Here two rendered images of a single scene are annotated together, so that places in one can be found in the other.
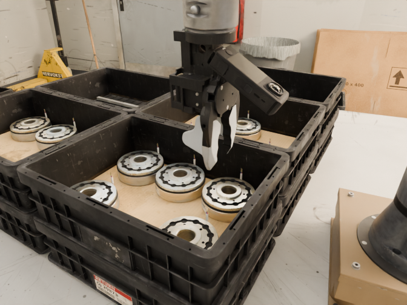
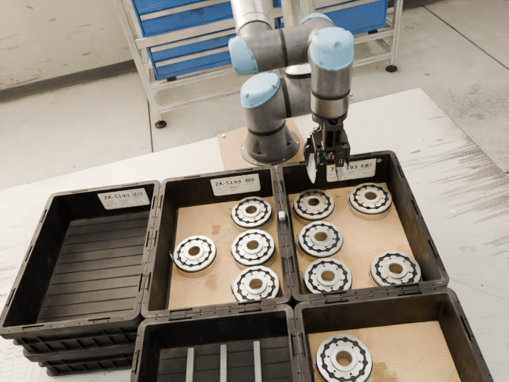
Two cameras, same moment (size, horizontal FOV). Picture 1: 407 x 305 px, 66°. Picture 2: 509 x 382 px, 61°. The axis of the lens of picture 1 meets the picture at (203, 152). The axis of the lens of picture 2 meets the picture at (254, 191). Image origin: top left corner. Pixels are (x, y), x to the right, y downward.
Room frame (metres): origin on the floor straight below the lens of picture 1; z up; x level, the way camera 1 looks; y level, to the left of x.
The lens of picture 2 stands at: (0.93, 0.55, 1.67)
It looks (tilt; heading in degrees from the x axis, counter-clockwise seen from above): 45 degrees down; 244
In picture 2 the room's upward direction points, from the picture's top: 10 degrees counter-clockwise
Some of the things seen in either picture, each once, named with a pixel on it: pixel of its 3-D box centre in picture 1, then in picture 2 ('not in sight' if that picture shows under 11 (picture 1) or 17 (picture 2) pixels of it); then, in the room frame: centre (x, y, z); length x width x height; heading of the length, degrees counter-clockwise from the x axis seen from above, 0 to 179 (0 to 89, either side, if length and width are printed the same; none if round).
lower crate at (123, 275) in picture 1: (163, 232); not in sight; (0.48, 0.08, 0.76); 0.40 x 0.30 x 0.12; 59
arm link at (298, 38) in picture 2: not in sight; (311, 42); (0.42, -0.11, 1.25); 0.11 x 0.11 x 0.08; 62
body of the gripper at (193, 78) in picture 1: (206, 71); (329, 135); (0.47, 0.00, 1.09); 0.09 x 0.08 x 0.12; 59
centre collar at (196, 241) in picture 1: (186, 236); (370, 196); (0.36, 0.03, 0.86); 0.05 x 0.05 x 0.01
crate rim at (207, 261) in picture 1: (157, 166); (350, 218); (0.48, 0.08, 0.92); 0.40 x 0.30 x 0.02; 59
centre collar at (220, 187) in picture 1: (228, 190); (313, 202); (0.48, -0.05, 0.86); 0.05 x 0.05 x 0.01
